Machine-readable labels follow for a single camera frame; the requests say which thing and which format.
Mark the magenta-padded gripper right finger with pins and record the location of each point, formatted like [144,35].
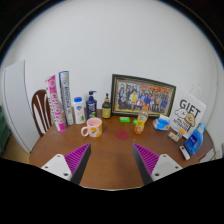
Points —
[166,165]

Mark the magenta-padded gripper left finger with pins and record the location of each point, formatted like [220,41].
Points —
[56,165]

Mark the orange-capped juice bottle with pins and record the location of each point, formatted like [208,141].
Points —
[140,125]

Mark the white remote control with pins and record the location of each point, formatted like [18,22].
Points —
[184,153]

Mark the small flat snack packet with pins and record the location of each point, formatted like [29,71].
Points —
[173,136]

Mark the small colourful puzzle cube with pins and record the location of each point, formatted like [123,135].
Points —
[181,132]

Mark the blue detergent bottle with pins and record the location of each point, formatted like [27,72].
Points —
[194,141]

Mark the pink mug with orange print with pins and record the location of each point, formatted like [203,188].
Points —
[94,127]

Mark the flat round red coaster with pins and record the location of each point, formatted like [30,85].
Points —
[122,134]

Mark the brown wooden chair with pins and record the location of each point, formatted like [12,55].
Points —
[40,113]

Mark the white lotion bottle blue cap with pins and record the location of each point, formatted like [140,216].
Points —
[79,113]

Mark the white paper gift bag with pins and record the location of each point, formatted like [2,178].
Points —
[188,111]

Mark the pink shuttlecock tube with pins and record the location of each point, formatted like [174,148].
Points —
[55,105]

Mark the white and green shuttlecock tube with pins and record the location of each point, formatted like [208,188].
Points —
[66,100]

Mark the dark blue pump bottle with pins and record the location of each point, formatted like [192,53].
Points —
[91,108]

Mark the framed group picture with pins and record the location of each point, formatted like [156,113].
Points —
[143,96]

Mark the brown pump bottle yellow label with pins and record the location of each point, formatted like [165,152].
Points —
[106,110]

